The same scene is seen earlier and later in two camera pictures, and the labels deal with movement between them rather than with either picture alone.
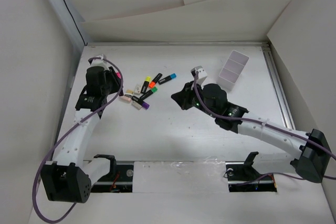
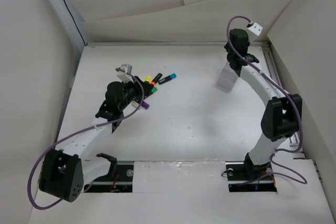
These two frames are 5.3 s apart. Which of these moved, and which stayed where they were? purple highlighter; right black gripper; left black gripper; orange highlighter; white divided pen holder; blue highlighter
Moved: right black gripper; left black gripper
Stayed: white divided pen holder; orange highlighter; blue highlighter; purple highlighter
